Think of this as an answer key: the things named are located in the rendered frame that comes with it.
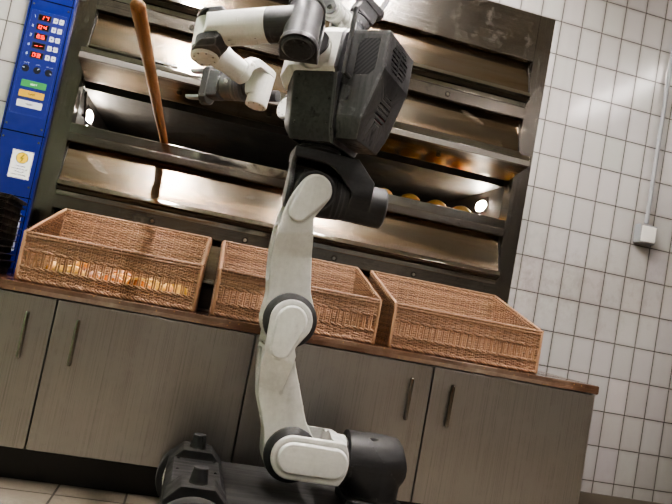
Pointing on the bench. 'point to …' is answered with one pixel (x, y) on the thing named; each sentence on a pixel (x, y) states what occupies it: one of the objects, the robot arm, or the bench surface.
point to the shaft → (148, 63)
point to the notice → (20, 164)
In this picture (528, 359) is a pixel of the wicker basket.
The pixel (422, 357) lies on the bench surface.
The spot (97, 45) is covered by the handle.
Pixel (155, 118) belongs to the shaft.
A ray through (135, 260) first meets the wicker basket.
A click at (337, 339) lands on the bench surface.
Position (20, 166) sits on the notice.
